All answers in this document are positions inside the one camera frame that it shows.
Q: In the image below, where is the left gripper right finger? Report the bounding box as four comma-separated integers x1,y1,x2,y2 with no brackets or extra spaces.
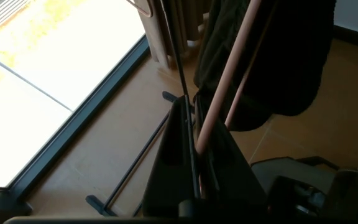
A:
194,96,267,218

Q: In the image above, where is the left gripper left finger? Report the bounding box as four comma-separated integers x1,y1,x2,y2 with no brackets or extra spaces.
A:
141,95,201,218

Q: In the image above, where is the black garment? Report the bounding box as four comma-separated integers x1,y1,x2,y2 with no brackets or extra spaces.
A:
193,0,337,132

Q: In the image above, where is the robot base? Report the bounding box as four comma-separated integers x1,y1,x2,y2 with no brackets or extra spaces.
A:
250,155,358,218

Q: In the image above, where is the black clothes rack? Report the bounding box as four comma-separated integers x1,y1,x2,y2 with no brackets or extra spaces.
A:
85,0,195,218

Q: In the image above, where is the brown curtain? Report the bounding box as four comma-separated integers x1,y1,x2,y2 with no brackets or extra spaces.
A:
134,0,214,69

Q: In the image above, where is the window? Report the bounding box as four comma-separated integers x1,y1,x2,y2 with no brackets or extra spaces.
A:
0,0,151,200

